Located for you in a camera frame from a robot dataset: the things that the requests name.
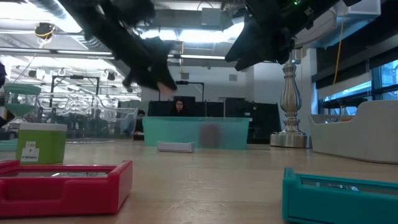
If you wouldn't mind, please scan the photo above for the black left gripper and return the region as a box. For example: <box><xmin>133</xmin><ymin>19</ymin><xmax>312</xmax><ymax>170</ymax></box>
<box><xmin>58</xmin><ymin>0</ymin><xmax>178</xmax><ymax>91</ymax></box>

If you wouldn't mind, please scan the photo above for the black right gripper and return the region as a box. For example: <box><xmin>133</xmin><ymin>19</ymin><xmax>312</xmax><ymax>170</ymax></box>
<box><xmin>224</xmin><ymin>0</ymin><xmax>305</xmax><ymax>72</ymax></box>

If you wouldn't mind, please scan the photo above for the clear plastic bin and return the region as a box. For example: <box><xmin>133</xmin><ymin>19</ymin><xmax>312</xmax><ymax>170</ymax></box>
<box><xmin>39</xmin><ymin>92</ymin><xmax>140</xmax><ymax>144</ymax></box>

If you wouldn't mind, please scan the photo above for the white tile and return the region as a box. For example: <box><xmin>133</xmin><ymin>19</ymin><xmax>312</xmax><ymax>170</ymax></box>
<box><xmin>156</xmin><ymin>141</ymin><xmax>196</xmax><ymax>154</ymax></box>

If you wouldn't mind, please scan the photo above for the teal hourglass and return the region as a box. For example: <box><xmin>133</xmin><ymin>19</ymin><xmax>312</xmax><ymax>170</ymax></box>
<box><xmin>0</xmin><ymin>82</ymin><xmax>42</xmax><ymax>153</ymax></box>

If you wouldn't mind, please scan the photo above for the green box white lid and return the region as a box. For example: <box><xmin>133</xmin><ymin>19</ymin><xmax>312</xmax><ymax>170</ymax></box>
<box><xmin>15</xmin><ymin>122</ymin><xmax>68</xmax><ymax>166</ymax></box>

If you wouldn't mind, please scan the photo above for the red plastic frame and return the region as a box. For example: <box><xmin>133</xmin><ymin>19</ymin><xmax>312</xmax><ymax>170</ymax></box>
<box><xmin>0</xmin><ymin>159</ymin><xmax>134</xmax><ymax>218</ymax></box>

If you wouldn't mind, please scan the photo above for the grey plastic bin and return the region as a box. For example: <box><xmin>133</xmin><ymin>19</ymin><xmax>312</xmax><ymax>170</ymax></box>
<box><xmin>308</xmin><ymin>99</ymin><xmax>398</xmax><ymax>165</ymax></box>

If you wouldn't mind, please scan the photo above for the teal patterned tile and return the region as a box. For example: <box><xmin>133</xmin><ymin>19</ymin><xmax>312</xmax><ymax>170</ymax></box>
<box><xmin>282</xmin><ymin>167</ymin><xmax>398</xmax><ymax>224</ymax></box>

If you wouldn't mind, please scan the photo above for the person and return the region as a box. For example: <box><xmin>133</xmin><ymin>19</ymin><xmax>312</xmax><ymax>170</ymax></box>
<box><xmin>134</xmin><ymin>109</ymin><xmax>146</xmax><ymax>141</ymax></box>
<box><xmin>169</xmin><ymin>98</ymin><xmax>191</xmax><ymax>118</ymax></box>

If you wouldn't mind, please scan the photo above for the grey ceiling box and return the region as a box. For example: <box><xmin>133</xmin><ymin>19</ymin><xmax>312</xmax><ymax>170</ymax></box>
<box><xmin>200</xmin><ymin>7</ymin><xmax>223</xmax><ymax>27</ymax></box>

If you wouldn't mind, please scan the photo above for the silver table lamp white shade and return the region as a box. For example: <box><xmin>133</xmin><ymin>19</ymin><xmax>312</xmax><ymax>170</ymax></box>
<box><xmin>269</xmin><ymin>18</ymin><xmax>340</xmax><ymax>149</ymax></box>

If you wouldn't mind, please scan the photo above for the translucent green plastic bin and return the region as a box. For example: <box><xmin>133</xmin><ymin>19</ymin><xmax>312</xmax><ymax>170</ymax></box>
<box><xmin>142</xmin><ymin>116</ymin><xmax>251</xmax><ymax>151</ymax></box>

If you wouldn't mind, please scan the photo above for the black monitor row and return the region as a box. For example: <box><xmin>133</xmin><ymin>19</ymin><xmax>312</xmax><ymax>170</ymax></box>
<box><xmin>147</xmin><ymin>95</ymin><xmax>282</xmax><ymax>144</ymax></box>

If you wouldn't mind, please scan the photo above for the black window table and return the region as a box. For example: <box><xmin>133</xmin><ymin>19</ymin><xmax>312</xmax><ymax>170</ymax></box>
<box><xmin>321</xmin><ymin>96</ymin><xmax>370</xmax><ymax>116</ymax></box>

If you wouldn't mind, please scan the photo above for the white ceiling unit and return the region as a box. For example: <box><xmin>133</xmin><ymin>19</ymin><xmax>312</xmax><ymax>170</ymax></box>
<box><xmin>341</xmin><ymin>0</ymin><xmax>382</xmax><ymax>17</ymax></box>

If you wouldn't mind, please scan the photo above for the black gantry frame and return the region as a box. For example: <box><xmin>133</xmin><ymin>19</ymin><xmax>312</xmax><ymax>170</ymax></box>
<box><xmin>158</xmin><ymin>80</ymin><xmax>205</xmax><ymax>102</ymax></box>
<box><xmin>50</xmin><ymin>75</ymin><xmax>101</xmax><ymax>108</ymax></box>

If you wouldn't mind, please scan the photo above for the yellow hanging cable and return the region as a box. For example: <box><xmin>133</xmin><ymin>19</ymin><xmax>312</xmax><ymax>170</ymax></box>
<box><xmin>332</xmin><ymin>12</ymin><xmax>346</xmax><ymax>85</ymax></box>

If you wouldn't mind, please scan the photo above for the black ceiling cable reel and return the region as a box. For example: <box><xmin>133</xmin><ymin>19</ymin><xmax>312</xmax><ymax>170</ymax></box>
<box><xmin>33</xmin><ymin>21</ymin><xmax>57</xmax><ymax>40</ymax></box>

